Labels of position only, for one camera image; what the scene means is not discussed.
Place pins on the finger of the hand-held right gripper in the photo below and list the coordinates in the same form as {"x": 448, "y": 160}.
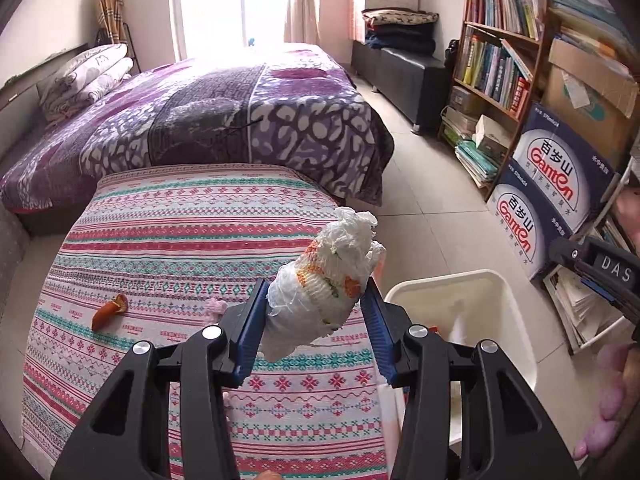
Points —
{"x": 607, "y": 291}
{"x": 570, "y": 255}

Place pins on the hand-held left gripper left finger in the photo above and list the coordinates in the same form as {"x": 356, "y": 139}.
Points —
{"x": 250, "y": 332}

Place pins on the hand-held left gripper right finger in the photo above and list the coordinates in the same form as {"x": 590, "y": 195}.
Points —
{"x": 378, "y": 332}

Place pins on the white tissue wad orange print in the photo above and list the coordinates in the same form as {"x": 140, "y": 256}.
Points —
{"x": 325, "y": 270}

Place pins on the white plastic bin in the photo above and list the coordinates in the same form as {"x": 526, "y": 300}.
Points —
{"x": 465, "y": 305}

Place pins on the person's right hand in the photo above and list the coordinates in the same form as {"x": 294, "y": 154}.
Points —
{"x": 631, "y": 217}

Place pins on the stack of white papers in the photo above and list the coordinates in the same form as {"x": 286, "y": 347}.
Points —
{"x": 575, "y": 305}

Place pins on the blue white water carton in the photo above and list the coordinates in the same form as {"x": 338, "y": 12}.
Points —
{"x": 565, "y": 160}
{"x": 530, "y": 230}

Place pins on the pink fuzzy clothing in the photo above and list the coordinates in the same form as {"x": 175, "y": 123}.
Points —
{"x": 612, "y": 400}

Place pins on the patterned striped tablecloth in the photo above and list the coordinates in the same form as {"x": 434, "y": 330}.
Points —
{"x": 175, "y": 240}

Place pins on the pile of thin books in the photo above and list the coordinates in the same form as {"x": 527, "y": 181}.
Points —
{"x": 475, "y": 162}

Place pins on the brown cardboard box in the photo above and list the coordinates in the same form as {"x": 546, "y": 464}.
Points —
{"x": 590, "y": 105}

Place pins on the rows of colourful books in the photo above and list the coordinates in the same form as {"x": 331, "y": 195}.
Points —
{"x": 495, "y": 70}

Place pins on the black bag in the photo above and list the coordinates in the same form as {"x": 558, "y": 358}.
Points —
{"x": 452, "y": 60}

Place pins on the purple patterned bed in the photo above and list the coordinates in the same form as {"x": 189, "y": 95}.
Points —
{"x": 200, "y": 110}

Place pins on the wooden bookshelf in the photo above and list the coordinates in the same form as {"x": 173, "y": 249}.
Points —
{"x": 500, "y": 32}

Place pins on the black bench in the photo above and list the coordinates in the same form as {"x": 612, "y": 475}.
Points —
{"x": 405, "y": 77}

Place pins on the stack of paper folders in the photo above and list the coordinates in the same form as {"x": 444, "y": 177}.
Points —
{"x": 585, "y": 10}

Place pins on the stack of folded blankets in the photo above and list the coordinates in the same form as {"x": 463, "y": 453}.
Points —
{"x": 400, "y": 35}

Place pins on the folded white patterned quilt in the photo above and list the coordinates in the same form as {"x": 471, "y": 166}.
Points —
{"x": 85, "y": 77}

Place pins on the pale curtain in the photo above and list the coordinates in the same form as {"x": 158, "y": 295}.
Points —
{"x": 302, "y": 5}

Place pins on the plaid scarf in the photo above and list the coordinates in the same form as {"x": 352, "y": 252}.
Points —
{"x": 111, "y": 12}

